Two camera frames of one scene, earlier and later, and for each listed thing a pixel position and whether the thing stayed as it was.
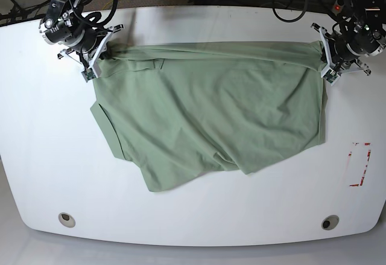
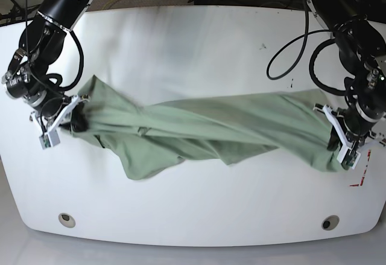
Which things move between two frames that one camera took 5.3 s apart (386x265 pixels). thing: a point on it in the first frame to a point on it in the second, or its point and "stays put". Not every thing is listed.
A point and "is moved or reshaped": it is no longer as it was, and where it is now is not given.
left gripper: (93, 38) to (53, 109)
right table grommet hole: (330, 222) stays put
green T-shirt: (175, 111) is moved or reshaped
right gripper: (344, 58) to (356, 128)
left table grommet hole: (66, 220) stays put
